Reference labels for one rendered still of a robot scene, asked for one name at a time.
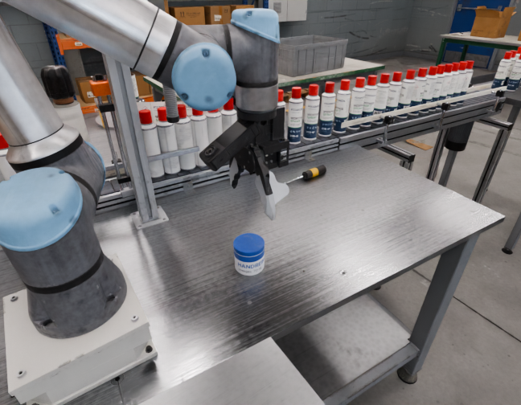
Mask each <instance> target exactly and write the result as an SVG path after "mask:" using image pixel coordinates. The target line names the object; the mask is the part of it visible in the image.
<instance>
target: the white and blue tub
mask: <svg viewBox="0 0 521 405"><path fill-rule="evenodd" d="M233 248H234V260H235V268H236V270H237V272H238V273H240V274H242V275H245V276H253V275H256V274H258V273H259V272H261V271H262V270H263V268H264V266H265V241H264V239H263V238H262V237H261V236H259V235H257V234H253V233H245V234H242V235H239V236H237V237H236V238H235V239H234V242H233Z"/></svg>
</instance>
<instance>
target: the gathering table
mask: <svg viewBox="0 0 521 405"><path fill-rule="evenodd" d="M495 75H496V72H494V73H490V74H485V75H480V76H472V77H471V80H470V83H471V84H473V86H474V87H476V86H480V85H484V84H492V83H493V82H494V78H495ZM520 85H521V84H520ZM520 85H519V88H518V90H516V91H515V92H506V91H505V93H504V97H506V100H505V103H504V104H510V105H513V107H512V109H511V112H510V115H509V117H508V119H507V122H509V123H512V124H515V121H516V119H517V116H518V115H519V111H520V109H521V88H520ZM489 89H491V87H490V88H484V89H481V90H477V91H475V92H481V91H486V90H489ZM513 126H514V125H513ZM513 126H512V129H513ZM512 129H511V130H512ZM456 156H457V151H452V150H449V152H448V155H447V158H446V160H445V164H444V167H443V170H442V172H441V177H440V180H439V183H438V184H439V185H441V186H443V187H446V184H447V182H448V179H449V175H450V172H451V169H452V167H453V164H454V161H455V158H456ZM520 236H521V214H520V216H519V218H518V220H517V222H516V224H515V226H514V228H513V230H512V232H511V234H510V236H509V238H508V240H507V242H506V244H505V246H504V248H502V251H503V252H504V253H506V254H509V255H510V254H512V253H513V251H512V249H513V248H515V245H516V244H517V242H518V240H519V237H520Z"/></svg>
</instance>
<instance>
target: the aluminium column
mask: <svg viewBox="0 0 521 405"><path fill-rule="evenodd" d="M102 56H103V60H104V64H105V70H106V74H107V77H108V81H109V87H110V91H111V95H112V98H113V104H114V108H115V112H116V115H117V122H118V125H119V130H120V133H121V139H122V143H123V146H124V150H125V156H126V160H127V164H128V167H129V174H130V177H131V181H132V185H133V191H134V194H135V199H136V202H137V208H138V212H139V215H140V217H141V219H142V222H143V223H145V222H148V221H151V220H154V219H159V216H158V208H157V204H156V200H155V196H154V188H153V183H152V179H151V175H150V168H149V163H148V159H147V154H146V147H145V142H144V138H143V134H142V127H141V122H140V117H139V113H138V109H137V101H136V97H135V93H134V89H133V81H132V76H131V72H130V68H129V67H128V66H126V65H124V64H123V63H121V62H119V61H117V60H115V59H113V58H111V57H109V56H107V55H105V54H103V53H102Z"/></svg>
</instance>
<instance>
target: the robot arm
mask: <svg viewBox="0 0 521 405"><path fill-rule="evenodd" d="M1 1H3V2H5V3H7V4H9V5H11V6H13V7H15V8H16V9H18V10H21V11H22V12H24V13H26V14H29V15H30V16H32V17H34V18H36V19H38V20H39V21H41V22H43V23H46V24H47V25H49V26H51V27H54V28H55V29H57V30H58V31H61V32H63V33H64V34H66V35H69V36H71V37H73V38H74V39H77V40H78V41H80V42H82V43H84V44H86V45H88V46H90V47H92V48H94V49H96V50H98V51H99V52H101V53H103V54H105V55H107V56H109V57H111V58H113V59H115V60H117V61H119V62H121V63H123V64H124V65H126V66H128V67H130V68H132V69H134V70H136V71H138V72H140V73H141V74H143V75H145V76H148V77H149V78H152V79H154V80H156V81H158V82H159V83H161V84H164V85H166V86H167V87H169V88H171V89H173V90H175V92H176V94H177V95H178V96H179V98H180V99H181V100H182V101H183V102H184V103H185V104H186V105H188V106H189V107H191V108H193V109H196V110H199V111H212V110H215V109H218V108H220V107H222V106H223V105H225V104H226V103H227V102H228V101H229V100H230V98H231V97H232V95H233V92H234V91H236V107H237V116H238V117H239V119H238V120H237V121H236V122H235V123H234V124H233V125H231V126H230V127H229V128H228V129H226V130H225V131H224V132H223V133H222V134H221V135H219V136H218V137H217V138H216V139H215V140H214V141H213V142H212V143H211V144H210V145H209V146H207V147H206V148H205V149H204V150H203V151H201V152H200V153H199V157H200V158H201V160H202V161H203V162H204V164H205V165H206V166H208V167H209V168H210V169H211V170H213V171H217V170H218V169H219V168H220V167H222V166H223V165H224V164H225V163H226V162H227V161H229V160H230V161H229V168H230V170H229V174H230V183H231V186H232V188H233V189H235V188H236V186H237V184H238V179H239V178H240V176H241V175H242V174H244V173H246V172H249V174H250V175H251V174H256V175H257V176H256V181H255V184H256V188H257V189H258V191H259V193H260V198H261V202H262V204H263V206H264V210H265V214H266V215H267V216H268V217H269V218H270V219H271V220H274V219H275V218H276V208H275V204H276V203H278V202H279V201H280V200H281V199H283V198H284V197H285V196H286V195H287V194H288V193H289V188H288V186H287V185H286V184H284V183H279V182H277V180H276V179H275V176H274V174H273V173H272V172H271V171H269V170H271V169H273V168H276V167H279V168H281V167H283V166H287V165H288V164H289V140H288V139H286V138H285V137H284V132H285V107H284V106H278V57H279V43H280V40H279V22H278V15H277V13H276V11H274V10H271V9H237V10H234V11H233V12H232V19H231V23H226V24H217V25H185V24H184V23H182V22H180V21H179V20H177V19H176V18H173V17H172V16H170V15H169V14H167V13H166V12H164V11H163V10H160V9H159V8H157V7H156V6H155V5H153V4H151V3H150V2H148V1H146V0H1ZM0 133H1V135H2V136H3V137H4V138H5V140H6V142H7V143H8V145H9V148H8V150H7V153H6V160H7V161H8V163H9V164H10V166H11V167H12V168H13V170H14V171H15V173H16V174H14V175H12V176H10V180H8V181H2V182H0V245H1V247H2V249H3V251H4V252H5V253H6V255H7V257H8V258H9V260H10V262H11V263H12V265H13V266H14V268H15V270H16V272H17V273H18V275H19V276H20V278H21V279H22V281H23V283H24V284H25V285H26V287H27V306H28V314H29V317H30V319H31V322H32V323H33V325H34V326H35V328H36V329H37V330H38V331H39V332H40V333H41V334H42V335H44V336H46V337H49V338H57V339H65V338H74V337H78V336H80V335H83V334H86V333H89V332H91V331H93V330H95V329H97V328H99V327H100V326H102V325H103V324H104V323H105V322H107V321H108V320H109V319H111V318H112V317H113V316H114V315H115V314H116V313H117V311H118V310H119V309H120V307H121V306H122V305H123V303H124V301H125V298H126V294H127V284H126V282H125V278H124V275H123V273H122V271H121V270H120V269H119V267H118V266H116V265H115V263H114V262H112V261H111V260H110V259H109V258H108V257H107V256H106V255H105V254H104V253H103V251H102V249H101V245H100V243H99V240H98V238H97V236H96V232H95V230H94V226H93V220H94V217H95V214H96V208H97V204H98V202H99V198H100V195H101V191H102V189H103V186H104V184H105V163H104V160H103V157H102V156H101V154H100V152H99V151H98V150H97V149H96V147H94V146H93V145H92V144H91V143H89V142H88V141H84V139H83V138H82V136H81V135H80V132H79V131H78V130H77V129H76V128H74V127H71V126H69V125H65V124H64V123H63V122H62V121H61V119H60V117H59V115H58V113H57V112H56V110H55V108H54V106H53V105H52V103H51V102H50V100H49V98H48V96H47V94H46V93H45V91H44V90H43V87H42V86H41V84H40V82H39V81H38V79H37V77H36V75H35V73H34V72H33V71H32V69H31V66H30V65H29V63H28V62H27V60H26V58H25V56H24V54H23V53H22V51H21V50H20V48H19V46H18V44H17V43H16V41H15V39H14V37H13V35H12V34H11V33H10V30H9V29H8V27H7V25H6V24H5V22H4V20H3V19H2V16H1V15H0ZM286 148H287V152H286V160H284V161H282V162H281V160H283V157H284V155H282V154H281V150H282V149H286Z"/></svg>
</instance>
